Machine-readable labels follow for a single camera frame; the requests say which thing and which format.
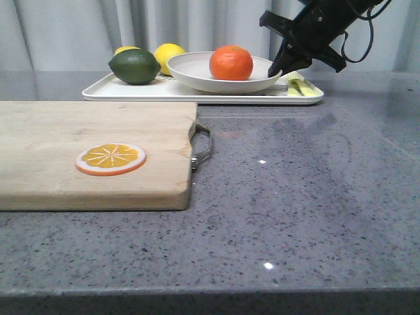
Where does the orange slice toy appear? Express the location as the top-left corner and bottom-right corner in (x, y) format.
(75, 142), (146, 176)

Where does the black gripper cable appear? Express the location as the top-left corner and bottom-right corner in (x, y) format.
(340, 0), (394, 64)

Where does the orange mandarin fruit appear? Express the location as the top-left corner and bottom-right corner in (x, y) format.
(209, 45), (253, 81)

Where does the white rectangular tray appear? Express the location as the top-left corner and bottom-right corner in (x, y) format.
(82, 73), (324, 106)

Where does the yellow lemon behind lime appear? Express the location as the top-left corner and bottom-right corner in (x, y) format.
(114, 46), (139, 56)

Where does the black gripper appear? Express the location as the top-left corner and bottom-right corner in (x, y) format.
(259, 1), (380, 77)

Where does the wooden cutting board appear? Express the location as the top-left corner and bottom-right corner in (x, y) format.
(1, 101), (197, 211)

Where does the yellow lemon front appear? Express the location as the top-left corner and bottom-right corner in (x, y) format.
(154, 43), (186, 76)

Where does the green lime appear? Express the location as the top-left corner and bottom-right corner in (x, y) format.
(108, 49), (161, 85)

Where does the metal cutting board handle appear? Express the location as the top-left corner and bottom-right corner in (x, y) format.
(190, 123), (213, 172)

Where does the cream shallow plate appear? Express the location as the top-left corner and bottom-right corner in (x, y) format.
(167, 51), (281, 95)

